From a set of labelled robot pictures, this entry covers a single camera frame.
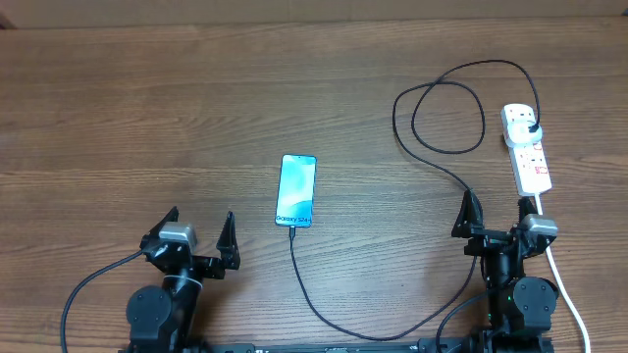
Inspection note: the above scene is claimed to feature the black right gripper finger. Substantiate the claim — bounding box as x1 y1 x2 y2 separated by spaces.
451 189 484 238
517 196 538 219

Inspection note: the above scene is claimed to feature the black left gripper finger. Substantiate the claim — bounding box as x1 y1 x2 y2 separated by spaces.
216 211 240 270
147 206 180 235

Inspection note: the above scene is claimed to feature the blue Galaxy smartphone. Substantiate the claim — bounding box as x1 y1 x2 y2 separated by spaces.
275 154 317 227

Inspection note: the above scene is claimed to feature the black usb charging cable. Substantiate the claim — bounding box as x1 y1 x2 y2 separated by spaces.
288 59 543 342

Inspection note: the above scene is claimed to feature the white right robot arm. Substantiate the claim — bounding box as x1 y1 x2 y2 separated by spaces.
451 190 559 352

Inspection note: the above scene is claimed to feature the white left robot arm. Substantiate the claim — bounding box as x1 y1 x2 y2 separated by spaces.
126 207 240 353

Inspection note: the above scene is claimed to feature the white charger adapter plug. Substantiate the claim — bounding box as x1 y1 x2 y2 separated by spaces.
504 121 543 148

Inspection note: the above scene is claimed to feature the white power strip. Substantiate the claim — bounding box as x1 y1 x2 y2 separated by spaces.
500 103 552 196

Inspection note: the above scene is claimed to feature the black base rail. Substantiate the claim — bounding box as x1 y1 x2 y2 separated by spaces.
124 338 554 353

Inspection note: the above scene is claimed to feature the white power strip cord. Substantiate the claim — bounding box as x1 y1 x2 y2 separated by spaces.
533 193 593 353

